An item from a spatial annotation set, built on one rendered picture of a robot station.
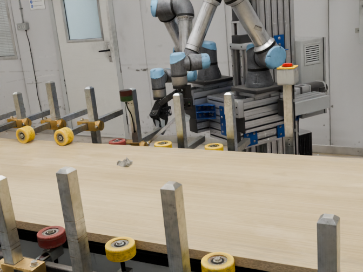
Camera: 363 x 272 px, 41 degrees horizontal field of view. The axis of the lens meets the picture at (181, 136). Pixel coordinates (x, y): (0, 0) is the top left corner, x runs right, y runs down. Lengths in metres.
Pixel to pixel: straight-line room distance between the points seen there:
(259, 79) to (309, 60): 0.50
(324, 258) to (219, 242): 0.40
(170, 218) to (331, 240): 0.33
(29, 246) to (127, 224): 0.40
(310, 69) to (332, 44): 1.60
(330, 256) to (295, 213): 0.49
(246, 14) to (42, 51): 4.37
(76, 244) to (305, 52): 2.07
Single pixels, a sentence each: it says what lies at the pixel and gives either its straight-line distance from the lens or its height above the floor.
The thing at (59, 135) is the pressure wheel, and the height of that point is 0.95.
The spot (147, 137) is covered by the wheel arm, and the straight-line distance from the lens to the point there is 2.50.
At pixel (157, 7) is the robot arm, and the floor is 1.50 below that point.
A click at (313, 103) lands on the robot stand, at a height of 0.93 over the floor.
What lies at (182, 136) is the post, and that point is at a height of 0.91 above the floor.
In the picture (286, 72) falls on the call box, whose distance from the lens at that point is 1.96.
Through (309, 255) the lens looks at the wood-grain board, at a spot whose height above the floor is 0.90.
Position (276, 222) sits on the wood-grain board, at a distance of 1.37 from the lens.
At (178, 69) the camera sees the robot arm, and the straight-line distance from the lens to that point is 2.26.
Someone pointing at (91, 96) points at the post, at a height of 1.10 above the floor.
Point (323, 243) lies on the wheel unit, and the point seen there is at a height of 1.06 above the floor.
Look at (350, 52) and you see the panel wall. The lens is 4.56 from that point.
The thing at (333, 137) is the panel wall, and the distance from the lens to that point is 4.75.
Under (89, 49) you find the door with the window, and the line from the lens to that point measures 5.91.
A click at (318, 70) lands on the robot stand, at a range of 3.04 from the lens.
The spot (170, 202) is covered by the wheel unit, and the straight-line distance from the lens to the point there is 1.01.
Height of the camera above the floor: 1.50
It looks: 15 degrees down
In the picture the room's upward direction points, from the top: 6 degrees counter-clockwise
